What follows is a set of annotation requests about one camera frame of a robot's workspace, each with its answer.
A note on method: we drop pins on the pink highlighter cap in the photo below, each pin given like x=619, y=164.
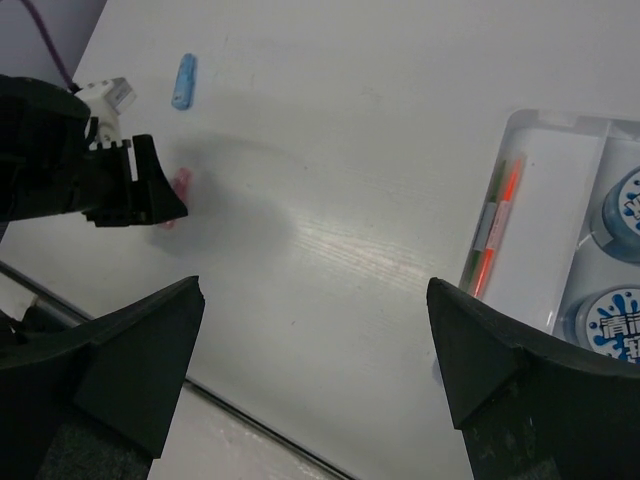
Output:
x=180, y=184

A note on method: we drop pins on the green highlighter pen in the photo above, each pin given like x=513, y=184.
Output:
x=483, y=228

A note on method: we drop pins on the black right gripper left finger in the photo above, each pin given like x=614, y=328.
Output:
x=80, y=451

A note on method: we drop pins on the clear plastic organizer tray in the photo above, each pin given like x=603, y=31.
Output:
x=547, y=259

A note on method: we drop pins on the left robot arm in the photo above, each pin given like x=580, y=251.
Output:
x=52, y=163

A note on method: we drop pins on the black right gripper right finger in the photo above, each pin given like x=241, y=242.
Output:
x=531, y=406

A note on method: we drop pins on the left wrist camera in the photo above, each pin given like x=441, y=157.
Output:
x=107, y=100

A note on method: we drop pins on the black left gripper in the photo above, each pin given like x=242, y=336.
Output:
x=122, y=184

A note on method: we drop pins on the blue highlighter cap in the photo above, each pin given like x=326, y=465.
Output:
x=184, y=87

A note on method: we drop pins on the orange highlighter pen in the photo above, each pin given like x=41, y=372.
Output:
x=507, y=190

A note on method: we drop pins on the blue paint jar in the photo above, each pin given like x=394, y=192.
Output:
x=607, y=323
x=613, y=220

